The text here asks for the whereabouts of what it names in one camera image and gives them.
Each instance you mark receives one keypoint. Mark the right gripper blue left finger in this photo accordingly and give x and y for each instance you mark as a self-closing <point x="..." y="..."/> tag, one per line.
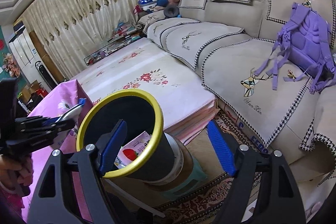
<point x="109" y="145"/>

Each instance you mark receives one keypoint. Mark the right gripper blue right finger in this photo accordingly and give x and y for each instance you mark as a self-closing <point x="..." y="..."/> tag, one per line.
<point x="218" y="140"/>

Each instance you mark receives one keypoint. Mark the strawberry snack wrapper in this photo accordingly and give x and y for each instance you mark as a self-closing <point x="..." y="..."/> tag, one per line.
<point x="132" y="150"/>

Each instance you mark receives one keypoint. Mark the left hand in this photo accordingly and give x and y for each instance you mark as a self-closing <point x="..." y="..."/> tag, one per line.
<point x="16" y="173"/>

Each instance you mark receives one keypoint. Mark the black bin with yellow rim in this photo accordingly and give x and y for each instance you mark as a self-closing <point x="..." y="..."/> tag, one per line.
<point x="140" y="112"/>

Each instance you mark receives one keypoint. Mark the white floral mat stack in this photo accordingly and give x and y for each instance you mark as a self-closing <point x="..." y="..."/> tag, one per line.
<point x="187" y="106"/>

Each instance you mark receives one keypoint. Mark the patterned rug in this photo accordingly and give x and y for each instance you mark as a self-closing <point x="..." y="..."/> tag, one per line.
<point x="202" y="204"/>

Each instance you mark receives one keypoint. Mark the black tower fan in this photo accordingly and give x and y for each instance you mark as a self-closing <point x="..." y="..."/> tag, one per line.
<point x="45" y="74"/>

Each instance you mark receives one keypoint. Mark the artificial flower decoration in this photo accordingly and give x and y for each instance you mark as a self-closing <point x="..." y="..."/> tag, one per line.
<point x="11" y="66"/>

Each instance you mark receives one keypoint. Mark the beige sofa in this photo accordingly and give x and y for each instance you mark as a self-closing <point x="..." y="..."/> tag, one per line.
<point x="228" y="44"/>

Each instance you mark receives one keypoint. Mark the low shelf with books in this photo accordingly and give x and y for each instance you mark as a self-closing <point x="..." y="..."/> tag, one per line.
<point x="123" y="35"/>

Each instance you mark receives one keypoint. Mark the beige curtain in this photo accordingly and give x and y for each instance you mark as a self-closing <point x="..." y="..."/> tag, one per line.
<point x="70" y="30"/>

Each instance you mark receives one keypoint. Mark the purple backpack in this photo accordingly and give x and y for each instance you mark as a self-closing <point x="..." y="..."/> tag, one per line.
<point x="304" y="40"/>

